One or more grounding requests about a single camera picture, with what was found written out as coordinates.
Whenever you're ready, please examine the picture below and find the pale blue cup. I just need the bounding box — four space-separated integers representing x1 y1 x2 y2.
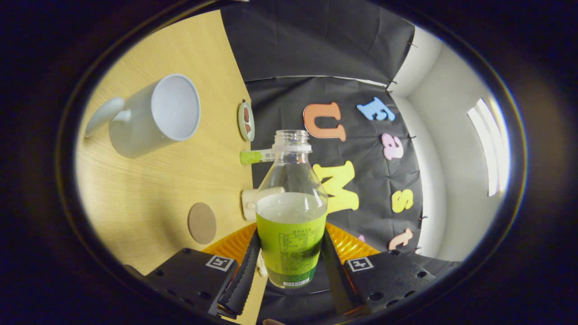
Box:
84 74 201 159

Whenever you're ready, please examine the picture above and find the small white green drink bottle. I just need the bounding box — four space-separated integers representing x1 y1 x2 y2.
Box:
240 149 274 165

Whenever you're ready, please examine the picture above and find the pale green plate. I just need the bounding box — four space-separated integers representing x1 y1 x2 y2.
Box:
238 100 256 142

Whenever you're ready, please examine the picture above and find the ceiling light panel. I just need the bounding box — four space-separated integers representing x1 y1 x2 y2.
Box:
467 98 511 197

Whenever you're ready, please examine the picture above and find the round brown coaster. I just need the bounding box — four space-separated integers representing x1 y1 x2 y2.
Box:
187 202 217 245

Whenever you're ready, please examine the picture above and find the wooden table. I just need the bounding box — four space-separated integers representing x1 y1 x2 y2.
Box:
75 10 270 325

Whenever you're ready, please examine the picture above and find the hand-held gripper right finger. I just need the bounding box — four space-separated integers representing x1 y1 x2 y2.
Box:
322 221 461 319

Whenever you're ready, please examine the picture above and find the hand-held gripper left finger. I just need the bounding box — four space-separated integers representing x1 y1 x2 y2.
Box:
144 222 262 319

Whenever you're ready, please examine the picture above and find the white toaster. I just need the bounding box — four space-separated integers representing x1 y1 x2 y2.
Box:
242 187 285 221

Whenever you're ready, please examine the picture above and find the clear juice bottle green label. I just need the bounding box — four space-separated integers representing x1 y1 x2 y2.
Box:
256 130 329 288

